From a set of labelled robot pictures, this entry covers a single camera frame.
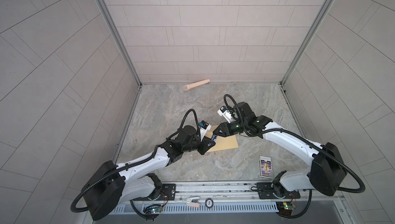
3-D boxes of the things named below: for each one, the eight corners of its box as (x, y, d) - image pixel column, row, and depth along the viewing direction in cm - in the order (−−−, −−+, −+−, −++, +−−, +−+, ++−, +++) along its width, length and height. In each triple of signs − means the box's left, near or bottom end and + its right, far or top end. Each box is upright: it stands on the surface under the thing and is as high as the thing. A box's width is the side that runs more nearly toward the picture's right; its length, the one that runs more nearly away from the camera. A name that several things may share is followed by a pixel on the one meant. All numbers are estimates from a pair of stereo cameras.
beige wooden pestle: (184, 92, 113) (183, 89, 111) (182, 89, 115) (181, 85, 113) (209, 83, 120) (210, 80, 117) (207, 80, 122) (207, 76, 119)
